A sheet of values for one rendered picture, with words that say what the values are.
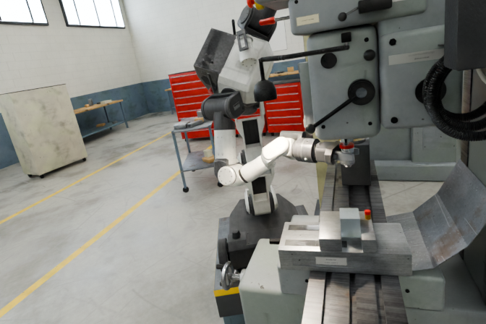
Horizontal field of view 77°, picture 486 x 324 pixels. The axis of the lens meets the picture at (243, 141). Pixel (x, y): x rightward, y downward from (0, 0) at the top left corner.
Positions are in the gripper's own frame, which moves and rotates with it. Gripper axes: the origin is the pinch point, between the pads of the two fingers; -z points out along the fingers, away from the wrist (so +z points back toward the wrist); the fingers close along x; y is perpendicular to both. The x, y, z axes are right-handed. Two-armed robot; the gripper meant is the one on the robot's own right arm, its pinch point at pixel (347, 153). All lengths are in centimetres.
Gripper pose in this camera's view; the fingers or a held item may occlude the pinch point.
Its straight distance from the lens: 107.9
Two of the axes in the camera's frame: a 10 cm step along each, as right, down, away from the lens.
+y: 1.4, 9.5, 2.8
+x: 6.0, -3.1, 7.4
